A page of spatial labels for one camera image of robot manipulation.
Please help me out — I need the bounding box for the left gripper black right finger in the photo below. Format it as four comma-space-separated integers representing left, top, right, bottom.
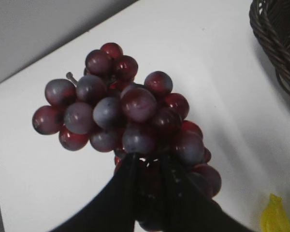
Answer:
160, 155, 251, 232

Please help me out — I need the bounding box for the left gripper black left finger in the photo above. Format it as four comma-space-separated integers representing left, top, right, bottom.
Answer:
53, 153, 139, 232

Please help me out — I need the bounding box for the red grape bunch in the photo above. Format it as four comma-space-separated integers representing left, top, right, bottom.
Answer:
32, 43, 222, 232

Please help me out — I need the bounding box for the black woven basket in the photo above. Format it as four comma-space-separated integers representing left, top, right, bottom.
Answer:
249, 0, 290, 96

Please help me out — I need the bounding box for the yellow lemon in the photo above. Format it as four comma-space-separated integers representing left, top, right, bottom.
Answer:
260, 193, 290, 232

